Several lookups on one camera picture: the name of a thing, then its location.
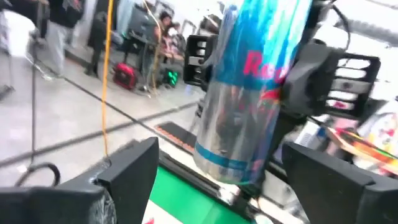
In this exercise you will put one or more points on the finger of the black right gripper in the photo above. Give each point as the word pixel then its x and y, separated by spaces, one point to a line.
pixel 190 74
pixel 304 81

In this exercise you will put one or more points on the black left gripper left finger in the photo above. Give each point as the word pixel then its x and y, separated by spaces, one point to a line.
pixel 62 205

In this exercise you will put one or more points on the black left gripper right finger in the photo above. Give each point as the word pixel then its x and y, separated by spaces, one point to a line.
pixel 342 202

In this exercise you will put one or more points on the black box with green lights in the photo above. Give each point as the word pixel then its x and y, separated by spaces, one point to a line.
pixel 171 78

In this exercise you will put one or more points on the colourful blocks pile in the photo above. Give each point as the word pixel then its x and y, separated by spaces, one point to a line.
pixel 367 149

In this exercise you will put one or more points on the person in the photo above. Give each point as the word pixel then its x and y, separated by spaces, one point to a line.
pixel 98 31
pixel 164 21
pixel 63 12

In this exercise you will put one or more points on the black orange-striped floor strip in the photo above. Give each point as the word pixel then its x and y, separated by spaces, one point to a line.
pixel 177 133

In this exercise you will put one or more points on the red equipment case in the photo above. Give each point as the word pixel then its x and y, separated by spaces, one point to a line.
pixel 124 76

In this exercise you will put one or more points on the floral patterned cloth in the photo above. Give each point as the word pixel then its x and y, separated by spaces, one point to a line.
pixel 382 130

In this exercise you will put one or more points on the green table mat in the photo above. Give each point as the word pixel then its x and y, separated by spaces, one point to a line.
pixel 192 202

